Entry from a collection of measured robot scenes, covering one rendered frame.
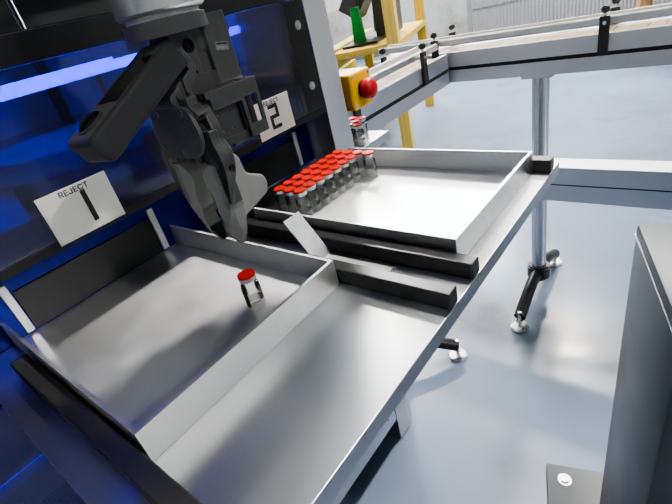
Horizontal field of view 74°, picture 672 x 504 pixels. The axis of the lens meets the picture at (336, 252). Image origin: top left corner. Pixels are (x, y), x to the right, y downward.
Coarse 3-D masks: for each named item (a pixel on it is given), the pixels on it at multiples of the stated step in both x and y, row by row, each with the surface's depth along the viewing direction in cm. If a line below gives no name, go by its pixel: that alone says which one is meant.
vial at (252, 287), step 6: (240, 282) 50; (246, 282) 49; (252, 282) 50; (258, 282) 50; (246, 288) 50; (252, 288) 50; (258, 288) 50; (252, 294) 50; (258, 294) 50; (252, 300) 50; (258, 300) 51; (264, 300) 51; (252, 306) 51; (258, 306) 51
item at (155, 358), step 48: (192, 240) 69; (144, 288) 62; (192, 288) 59; (240, 288) 56; (288, 288) 54; (48, 336) 57; (96, 336) 54; (144, 336) 52; (192, 336) 50; (240, 336) 48; (96, 384) 46; (144, 384) 45; (192, 384) 38; (144, 432) 35
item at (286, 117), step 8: (280, 96) 75; (256, 104) 71; (264, 104) 72; (280, 104) 75; (288, 104) 76; (256, 112) 71; (272, 112) 74; (280, 112) 75; (288, 112) 77; (280, 120) 76; (288, 120) 77; (272, 128) 74; (280, 128) 76; (288, 128) 77; (264, 136) 73; (272, 136) 75
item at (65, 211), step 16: (96, 176) 54; (64, 192) 51; (96, 192) 54; (112, 192) 56; (48, 208) 50; (64, 208) 52; (80, 208) 53; (96, 208) 55; (112, 208) 56; (48, 224) 51; (64, 224) 52; (80, 224) 53; (96, 224) 55; (64, 240) 52
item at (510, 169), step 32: (384, 160) 82; (416, 160) 77; (448, 160) 74; (480, 160) 70; (512, 160) 67; (352, 192) 75; (384, 192) 72; (416, 192) 69; (448, 192) 67; (480, 192) 64; (512, 192) 61; (320, 224) 62; (352, 224) 58; (384, 224) 63; (416, 224) 60; (448, 224) 59; (480, 224) 54
